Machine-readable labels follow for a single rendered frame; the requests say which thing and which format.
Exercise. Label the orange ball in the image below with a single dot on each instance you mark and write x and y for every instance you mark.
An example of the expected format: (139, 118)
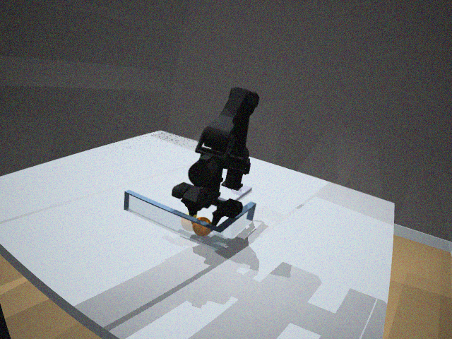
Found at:
(204, 219)

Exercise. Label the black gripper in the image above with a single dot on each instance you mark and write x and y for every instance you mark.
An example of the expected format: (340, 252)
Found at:
(230, 208)

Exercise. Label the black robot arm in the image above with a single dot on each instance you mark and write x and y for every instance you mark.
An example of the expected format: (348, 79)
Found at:
(226, 136)

